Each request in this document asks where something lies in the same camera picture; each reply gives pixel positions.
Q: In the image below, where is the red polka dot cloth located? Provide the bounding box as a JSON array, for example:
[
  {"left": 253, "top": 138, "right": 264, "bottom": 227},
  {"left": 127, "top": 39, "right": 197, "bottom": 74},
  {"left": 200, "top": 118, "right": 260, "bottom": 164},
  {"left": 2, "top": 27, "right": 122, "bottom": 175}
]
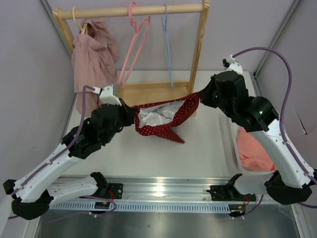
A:
[{"left": 134, "top": 93, "right": 200, "bottom": 144}]

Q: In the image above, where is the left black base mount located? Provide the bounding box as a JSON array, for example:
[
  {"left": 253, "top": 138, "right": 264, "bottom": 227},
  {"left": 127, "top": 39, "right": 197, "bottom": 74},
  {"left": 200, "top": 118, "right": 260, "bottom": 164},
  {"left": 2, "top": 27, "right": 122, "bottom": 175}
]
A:
[{"left": 78, "top": 183, "right": 123, "bottom": 200}]

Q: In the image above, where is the aluminium mounting rail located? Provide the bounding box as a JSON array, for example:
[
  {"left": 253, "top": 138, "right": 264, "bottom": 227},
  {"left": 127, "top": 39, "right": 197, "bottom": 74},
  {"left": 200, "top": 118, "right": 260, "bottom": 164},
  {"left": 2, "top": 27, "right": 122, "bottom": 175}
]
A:
[{"left": 53, "top": 175, "right": 273, "bottom": 204}]

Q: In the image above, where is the cream plastic hanger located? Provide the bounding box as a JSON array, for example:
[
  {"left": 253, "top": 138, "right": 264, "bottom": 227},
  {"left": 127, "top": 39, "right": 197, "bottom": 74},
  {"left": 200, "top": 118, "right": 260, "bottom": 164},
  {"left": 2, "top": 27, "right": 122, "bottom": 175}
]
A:
[{"left": 71, "top": 6, "right": 89, "bottom": 35}]

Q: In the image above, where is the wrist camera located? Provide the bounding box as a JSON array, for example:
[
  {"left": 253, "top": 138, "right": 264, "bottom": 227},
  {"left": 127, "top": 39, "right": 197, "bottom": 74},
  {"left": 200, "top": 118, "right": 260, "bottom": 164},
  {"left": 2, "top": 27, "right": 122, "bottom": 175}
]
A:
[
  {"left": 99, "top": 86, "right": 122, "bottom": 106},
  {"left": 222, "top": 55, "right": 243, "bottom": 75}
]

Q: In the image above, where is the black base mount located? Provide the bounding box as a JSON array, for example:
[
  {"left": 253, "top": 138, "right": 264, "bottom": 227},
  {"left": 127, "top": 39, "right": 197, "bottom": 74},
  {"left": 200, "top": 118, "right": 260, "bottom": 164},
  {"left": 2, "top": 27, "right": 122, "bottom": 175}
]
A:
[
  {"left": 206, "top": 174, "right": 256, "bottom": 202},
  {"left": 78, "top": 183, "right": 123, "bottom": 200}
]

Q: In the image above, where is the salmon pink cloth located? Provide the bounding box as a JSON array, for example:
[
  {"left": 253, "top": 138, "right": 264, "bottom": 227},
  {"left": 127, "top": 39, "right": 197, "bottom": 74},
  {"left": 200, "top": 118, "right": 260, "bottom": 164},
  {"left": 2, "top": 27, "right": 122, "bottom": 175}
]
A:
[{"left": 236, "top": 127, "right": 276, "bottom": 172}]

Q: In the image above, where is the wooden clothes rack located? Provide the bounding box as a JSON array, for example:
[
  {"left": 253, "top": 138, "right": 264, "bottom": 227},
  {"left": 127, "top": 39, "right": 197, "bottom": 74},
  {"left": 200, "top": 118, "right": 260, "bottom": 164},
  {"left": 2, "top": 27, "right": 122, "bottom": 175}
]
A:
[{"left": 52, "top": 0, "right": 210, "bottom": 105}]

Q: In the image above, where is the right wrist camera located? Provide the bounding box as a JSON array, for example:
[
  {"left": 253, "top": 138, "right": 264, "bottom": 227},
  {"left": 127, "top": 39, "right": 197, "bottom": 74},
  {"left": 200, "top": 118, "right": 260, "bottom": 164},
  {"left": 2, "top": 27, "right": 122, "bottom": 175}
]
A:
[{"left": 222, "top": 55, "right": 243, "bottom": 75}]

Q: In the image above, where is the pink plastic hanger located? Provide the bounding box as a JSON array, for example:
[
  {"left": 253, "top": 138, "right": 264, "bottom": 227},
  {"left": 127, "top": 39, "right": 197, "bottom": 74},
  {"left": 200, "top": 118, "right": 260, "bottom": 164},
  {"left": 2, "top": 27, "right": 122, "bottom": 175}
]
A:
[{"left": 119, "top": 1, "right": 152, "bottom": 87}]

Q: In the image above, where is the pink pleated skirt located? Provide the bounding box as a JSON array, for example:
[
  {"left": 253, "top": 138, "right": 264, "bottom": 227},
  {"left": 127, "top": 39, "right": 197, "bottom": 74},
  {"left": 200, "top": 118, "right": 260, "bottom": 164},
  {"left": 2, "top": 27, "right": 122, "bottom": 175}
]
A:
[{"left": 72, "top": 18, "right": 119, "bottom": 117}]

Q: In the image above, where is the white slotted cable duct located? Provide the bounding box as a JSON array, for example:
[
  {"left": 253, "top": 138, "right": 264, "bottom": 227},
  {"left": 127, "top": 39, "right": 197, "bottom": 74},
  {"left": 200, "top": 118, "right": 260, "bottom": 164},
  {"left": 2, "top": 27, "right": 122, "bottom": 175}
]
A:
[{"left": 51, "top": 200, "right": 231, "bottom": 214}]

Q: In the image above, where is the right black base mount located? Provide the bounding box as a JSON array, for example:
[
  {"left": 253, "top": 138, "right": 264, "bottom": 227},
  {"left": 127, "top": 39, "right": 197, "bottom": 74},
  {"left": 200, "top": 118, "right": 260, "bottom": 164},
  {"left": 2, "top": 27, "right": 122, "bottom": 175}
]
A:
[{"left": 206, "top": 174, "right": 256, "bottom": 202}]

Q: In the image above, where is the white plastic basket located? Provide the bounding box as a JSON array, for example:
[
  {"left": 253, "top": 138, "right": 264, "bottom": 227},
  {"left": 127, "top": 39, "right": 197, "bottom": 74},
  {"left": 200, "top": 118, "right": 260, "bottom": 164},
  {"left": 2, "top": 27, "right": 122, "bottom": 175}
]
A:
[{"left": 219, "top": 118, "right": 275, "bottom": 176}]

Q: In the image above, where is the blue wire hanger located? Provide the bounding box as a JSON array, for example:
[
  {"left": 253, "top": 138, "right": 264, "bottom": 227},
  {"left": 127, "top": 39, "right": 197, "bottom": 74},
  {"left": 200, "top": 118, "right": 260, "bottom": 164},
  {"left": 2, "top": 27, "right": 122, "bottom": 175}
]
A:
[{"left": 161, "top": 4, "right": 174, "bottom": 89}]

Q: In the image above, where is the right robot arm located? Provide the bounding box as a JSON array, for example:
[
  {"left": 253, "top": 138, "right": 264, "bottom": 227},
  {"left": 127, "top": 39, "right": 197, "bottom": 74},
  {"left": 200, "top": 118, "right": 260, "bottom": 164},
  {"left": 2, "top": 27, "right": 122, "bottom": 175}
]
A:
[{"left": 199, "top": 70, "right": 316, "bottom": 205}]

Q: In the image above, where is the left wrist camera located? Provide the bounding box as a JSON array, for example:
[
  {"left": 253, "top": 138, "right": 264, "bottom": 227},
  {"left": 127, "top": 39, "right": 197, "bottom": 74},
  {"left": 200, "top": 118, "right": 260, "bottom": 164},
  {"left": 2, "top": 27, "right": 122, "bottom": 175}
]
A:
[{"left": 99, "top": 86, "right": 122, "bottom": 106}]

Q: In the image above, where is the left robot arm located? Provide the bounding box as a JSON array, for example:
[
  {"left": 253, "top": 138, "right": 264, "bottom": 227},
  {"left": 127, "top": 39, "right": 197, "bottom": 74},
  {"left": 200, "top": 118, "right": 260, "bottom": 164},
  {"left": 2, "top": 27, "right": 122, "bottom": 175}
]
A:
[{"left": 3, "top": 101, "right": 137, "bottom": 220}]

